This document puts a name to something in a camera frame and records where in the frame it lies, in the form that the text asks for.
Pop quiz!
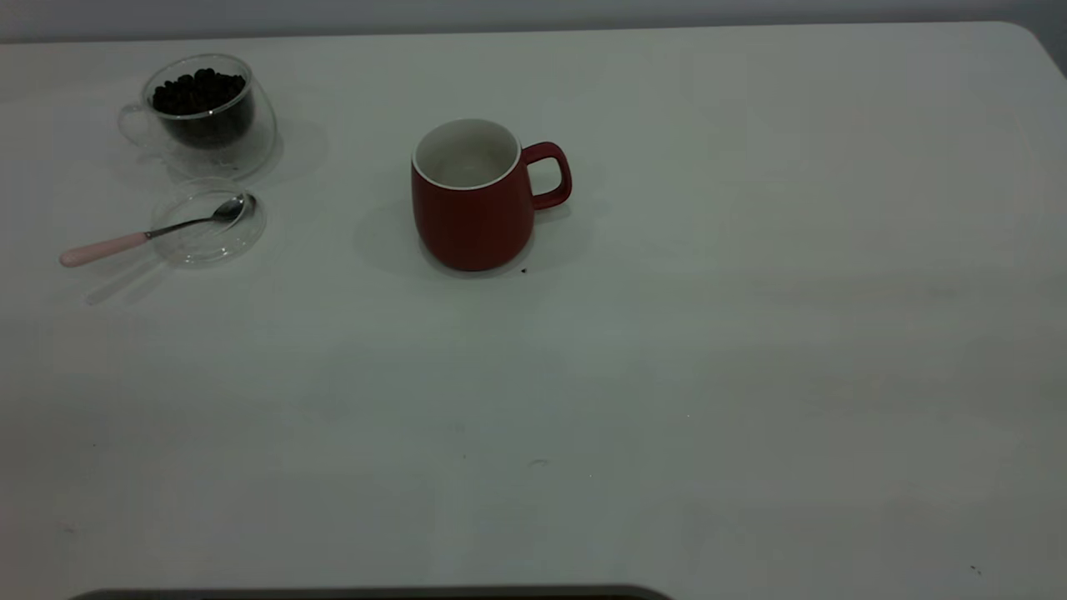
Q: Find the red ceramic mug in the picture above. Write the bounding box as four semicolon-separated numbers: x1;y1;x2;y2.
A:
410;117;574;273

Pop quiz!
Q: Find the clear glass saucer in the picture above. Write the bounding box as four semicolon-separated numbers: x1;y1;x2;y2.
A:
148;177;268;268

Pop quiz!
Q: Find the pink handled metal spoon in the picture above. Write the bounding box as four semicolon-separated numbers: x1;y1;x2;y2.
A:
58;193;258;268

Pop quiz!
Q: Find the clear glass cup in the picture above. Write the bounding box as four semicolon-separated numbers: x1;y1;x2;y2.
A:
117;52;278;180

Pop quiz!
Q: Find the dark coffee beans heap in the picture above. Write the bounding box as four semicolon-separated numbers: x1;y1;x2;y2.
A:
151;67;253;149

